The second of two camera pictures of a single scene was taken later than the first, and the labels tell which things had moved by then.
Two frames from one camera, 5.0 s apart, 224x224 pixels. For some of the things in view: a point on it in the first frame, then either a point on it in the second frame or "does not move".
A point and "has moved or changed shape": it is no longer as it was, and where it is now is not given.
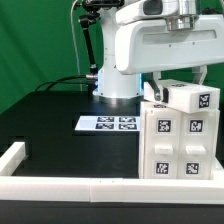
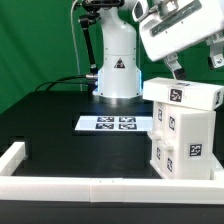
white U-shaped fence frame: (101, 189) does not move
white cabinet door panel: (197, 149) → (172, 141)
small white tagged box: (185, 96) does not move
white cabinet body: (177, 145) has moved or changed shape
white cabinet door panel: (161, 141) has moved or changed shape
